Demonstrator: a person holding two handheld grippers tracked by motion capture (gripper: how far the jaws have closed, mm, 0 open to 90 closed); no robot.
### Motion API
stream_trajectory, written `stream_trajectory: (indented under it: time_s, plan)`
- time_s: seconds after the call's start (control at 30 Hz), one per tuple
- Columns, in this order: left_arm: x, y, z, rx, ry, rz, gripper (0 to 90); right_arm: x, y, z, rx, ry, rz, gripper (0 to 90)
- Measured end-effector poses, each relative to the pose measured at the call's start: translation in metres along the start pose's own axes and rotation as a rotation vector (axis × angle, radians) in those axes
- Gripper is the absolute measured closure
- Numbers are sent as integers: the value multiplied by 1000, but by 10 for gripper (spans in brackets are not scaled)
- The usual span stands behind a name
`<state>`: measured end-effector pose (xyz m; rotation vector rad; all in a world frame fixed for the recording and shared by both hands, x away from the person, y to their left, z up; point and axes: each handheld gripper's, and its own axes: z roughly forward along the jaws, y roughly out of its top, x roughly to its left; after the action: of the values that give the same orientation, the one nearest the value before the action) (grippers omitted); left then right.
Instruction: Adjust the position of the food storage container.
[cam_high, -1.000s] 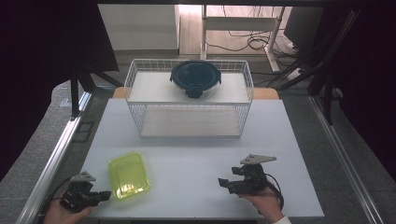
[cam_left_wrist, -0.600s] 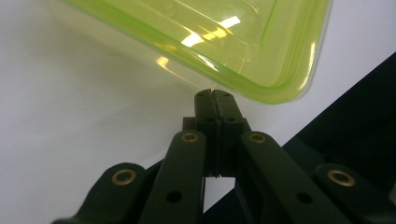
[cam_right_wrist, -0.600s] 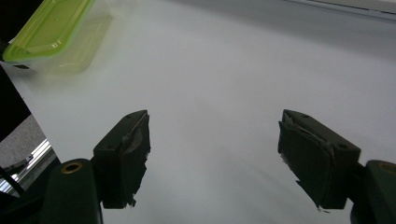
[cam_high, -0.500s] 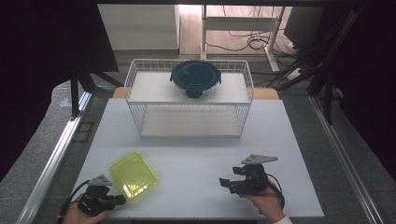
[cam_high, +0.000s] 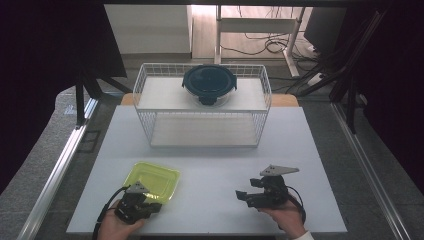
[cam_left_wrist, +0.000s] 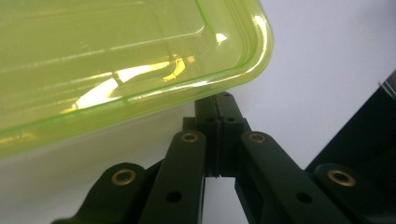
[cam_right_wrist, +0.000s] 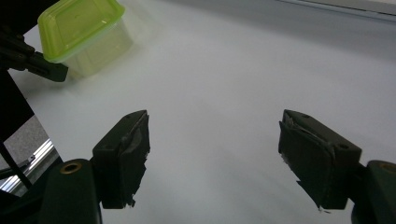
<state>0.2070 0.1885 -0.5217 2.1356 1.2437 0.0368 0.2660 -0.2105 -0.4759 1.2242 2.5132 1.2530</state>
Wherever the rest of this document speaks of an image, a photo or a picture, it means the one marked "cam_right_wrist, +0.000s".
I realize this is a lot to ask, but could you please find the clear container with green lid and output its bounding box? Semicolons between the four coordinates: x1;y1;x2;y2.
37;0;134;78

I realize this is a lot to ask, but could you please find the aluminium frame rail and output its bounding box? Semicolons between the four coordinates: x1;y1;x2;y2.
0;138;61;194

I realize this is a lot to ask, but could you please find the thin black rod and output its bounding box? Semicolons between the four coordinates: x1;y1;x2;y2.
0;141;34;190

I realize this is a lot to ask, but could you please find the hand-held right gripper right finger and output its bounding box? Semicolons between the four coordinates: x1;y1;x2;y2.
277;108;363;211

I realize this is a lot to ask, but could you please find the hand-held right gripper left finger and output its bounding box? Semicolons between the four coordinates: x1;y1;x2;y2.
92;109;151;210

